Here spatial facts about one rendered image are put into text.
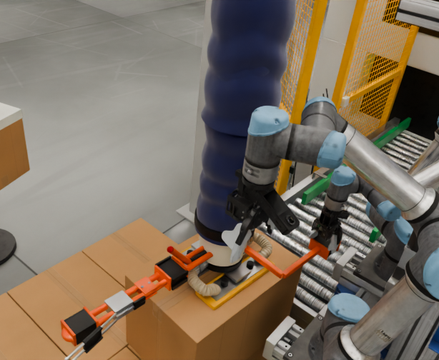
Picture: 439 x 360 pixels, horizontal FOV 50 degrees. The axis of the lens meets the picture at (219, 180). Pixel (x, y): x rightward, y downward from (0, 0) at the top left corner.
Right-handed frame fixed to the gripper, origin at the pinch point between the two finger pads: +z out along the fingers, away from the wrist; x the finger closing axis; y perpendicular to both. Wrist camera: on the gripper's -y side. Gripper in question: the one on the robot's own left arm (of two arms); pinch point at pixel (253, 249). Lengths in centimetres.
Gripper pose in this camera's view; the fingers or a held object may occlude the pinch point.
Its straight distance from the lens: 113.9
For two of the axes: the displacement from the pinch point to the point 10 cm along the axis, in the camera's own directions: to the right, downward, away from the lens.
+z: -1.0, 8.2, 5.7
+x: -6.5, 3.8, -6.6
